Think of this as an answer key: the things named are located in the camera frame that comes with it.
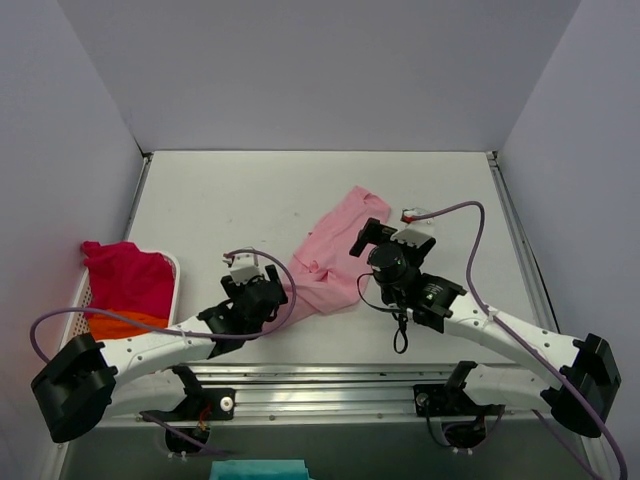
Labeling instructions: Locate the orange t-shirt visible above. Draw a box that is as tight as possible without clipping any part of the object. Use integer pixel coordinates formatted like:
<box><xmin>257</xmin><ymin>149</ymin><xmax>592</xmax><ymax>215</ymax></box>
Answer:
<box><xmin>86</xmin><ymin>311</ymin><xmax>169</xmax><ymax>341</ymax></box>

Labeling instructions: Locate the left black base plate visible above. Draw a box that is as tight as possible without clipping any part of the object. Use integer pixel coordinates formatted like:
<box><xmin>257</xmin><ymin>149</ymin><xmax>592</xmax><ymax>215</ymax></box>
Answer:
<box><xmin>143</xmin><ymin>365</ymin><xmax>236</xmax><ymax>422</ymax></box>

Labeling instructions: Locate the white perforated plastic basket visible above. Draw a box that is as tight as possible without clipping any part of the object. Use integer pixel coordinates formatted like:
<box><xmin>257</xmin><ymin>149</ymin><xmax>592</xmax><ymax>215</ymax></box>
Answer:
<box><xmin>60</xmin><ymin>242</ymin><xmax>180</xmax><ymax>345</ymax></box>

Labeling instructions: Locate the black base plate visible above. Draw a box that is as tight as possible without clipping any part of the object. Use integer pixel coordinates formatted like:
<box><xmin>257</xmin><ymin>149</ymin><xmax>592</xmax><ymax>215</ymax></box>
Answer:
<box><xmin>413</xmin><ymin>361</ymin><xmax>502</xmax><ymax>418</ymax></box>
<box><xmin>143</xmin><ymin>365</ymin><xmax>236</xmax><ymax>422</ymax></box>

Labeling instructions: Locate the aluminium extrusion rail frame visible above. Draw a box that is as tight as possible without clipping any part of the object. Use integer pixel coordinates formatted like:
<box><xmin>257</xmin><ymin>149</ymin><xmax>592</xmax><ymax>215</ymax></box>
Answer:
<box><xmin>54</xmin><ymin>152</ymin><xmax>611</xmax><ymax>480</ymax></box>

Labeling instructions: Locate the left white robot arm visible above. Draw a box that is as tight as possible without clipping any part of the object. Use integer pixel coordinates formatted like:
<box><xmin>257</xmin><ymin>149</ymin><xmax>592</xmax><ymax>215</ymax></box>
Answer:
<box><xmin>31</xmin><ymin>265</ymin><xmax>297</xmax><ymax>443</ymax></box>

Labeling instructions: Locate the teal folded cloth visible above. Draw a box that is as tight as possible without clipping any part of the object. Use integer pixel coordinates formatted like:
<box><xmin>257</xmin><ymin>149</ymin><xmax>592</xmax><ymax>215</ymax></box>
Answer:
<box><xmin>209</xmin><ymin>460</ymin><xmax>311</xmax><ymax>480</ymax></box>

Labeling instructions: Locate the pink t-shirt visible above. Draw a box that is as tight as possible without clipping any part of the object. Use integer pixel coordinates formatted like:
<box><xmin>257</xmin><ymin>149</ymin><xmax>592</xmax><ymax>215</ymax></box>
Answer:
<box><xmin>285</xmin><ymin>186</ymin><xmax>391</xmax><ymax>326</ymax></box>

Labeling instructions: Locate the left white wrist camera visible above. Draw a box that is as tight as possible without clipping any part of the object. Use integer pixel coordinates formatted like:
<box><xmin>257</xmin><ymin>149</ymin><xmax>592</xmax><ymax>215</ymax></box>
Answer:
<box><xmin>223</xmin><ymin>250</ymin><xmax>262</xmax><ymax>286</ymax></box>

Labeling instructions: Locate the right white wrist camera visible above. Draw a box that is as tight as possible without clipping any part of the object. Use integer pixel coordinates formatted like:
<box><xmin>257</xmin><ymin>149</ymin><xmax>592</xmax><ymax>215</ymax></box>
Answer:
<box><xmin>391</xmin><ymin>221</ymin><xmax>434</xmax><ymax>248</ymax></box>

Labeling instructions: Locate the magenta t-shirt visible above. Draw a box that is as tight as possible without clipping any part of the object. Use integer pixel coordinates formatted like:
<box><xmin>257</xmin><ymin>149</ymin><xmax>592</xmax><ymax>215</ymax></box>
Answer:
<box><xmin>81</xmin><ymin>241</ymin><xmax>175</xmax><ymax>319</ymax></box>

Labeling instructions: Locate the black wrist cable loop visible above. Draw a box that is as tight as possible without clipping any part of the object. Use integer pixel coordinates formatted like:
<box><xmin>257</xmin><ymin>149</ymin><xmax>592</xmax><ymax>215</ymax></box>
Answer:
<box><xmin>356</xmin><ymin>273</ymin><xmax>416</xmax><ymax>355</ymax></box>

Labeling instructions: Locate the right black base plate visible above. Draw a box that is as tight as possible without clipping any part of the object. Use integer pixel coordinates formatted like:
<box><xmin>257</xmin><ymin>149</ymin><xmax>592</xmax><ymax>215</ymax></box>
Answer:
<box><xmin>413</xmin><ymin>361</ymin><xmax>502</xmax><ymax>418</ymax></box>

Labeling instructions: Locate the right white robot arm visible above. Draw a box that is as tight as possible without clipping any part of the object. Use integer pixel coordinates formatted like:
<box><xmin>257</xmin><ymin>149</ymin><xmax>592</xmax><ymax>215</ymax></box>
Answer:
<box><xmin>349</xmin><ymin>218</ymin><xmax>621</xmax><ymax>438</ymax></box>

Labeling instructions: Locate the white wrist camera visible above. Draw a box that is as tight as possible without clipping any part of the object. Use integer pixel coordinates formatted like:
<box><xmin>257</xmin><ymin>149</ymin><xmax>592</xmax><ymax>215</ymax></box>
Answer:
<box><xmin>391</xmin><ymin>221</ymin><xmax>434</xmax><ymax>248</ymax></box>
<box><xmin>223</xmin><ymin>250</ymin><xmax>262</xmax><ymax>286</ymax></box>

